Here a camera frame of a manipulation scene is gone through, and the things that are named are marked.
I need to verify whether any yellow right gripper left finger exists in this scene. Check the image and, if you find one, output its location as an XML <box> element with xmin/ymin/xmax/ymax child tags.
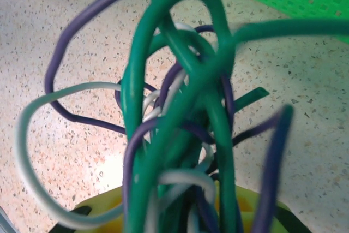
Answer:
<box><xmin>51</xmin><ymin>186</ymin><xmax>126</xmax><ymax>233</ymax></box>

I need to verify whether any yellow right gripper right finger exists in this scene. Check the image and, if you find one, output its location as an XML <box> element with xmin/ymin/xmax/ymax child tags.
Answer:
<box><xmin>215</xmin><ymin>181</ymin><xmax>311</xmax><ymax>233</ymax></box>

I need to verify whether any black cable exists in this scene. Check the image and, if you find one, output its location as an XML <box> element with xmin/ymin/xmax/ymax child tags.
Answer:
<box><xmin>248</xmin><ymin>104</ymin><xmax>294</xmax><ymax>233</ymax></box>

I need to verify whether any green cable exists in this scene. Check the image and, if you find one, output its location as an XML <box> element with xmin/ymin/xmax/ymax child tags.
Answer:
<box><xmin>128</xmin><ymin>17</ymin><xmax>349</xmax><ymax>233</ymax></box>
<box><xmin>119</xmin><ymin>0</ymin><xmax>270</xmax><ymax>233</ymax></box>

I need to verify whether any white cable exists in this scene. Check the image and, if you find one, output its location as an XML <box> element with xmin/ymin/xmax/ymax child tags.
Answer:
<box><xmin>15</xmin><ymin>22</ymin><xmax>219</xmax><ymax>233</ymax></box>

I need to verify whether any purple cable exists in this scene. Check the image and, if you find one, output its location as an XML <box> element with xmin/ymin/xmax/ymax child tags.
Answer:
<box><xmin>45</xmin><ymin>0</ymin><xmax>256</xmax><ymax>233</ymax></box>

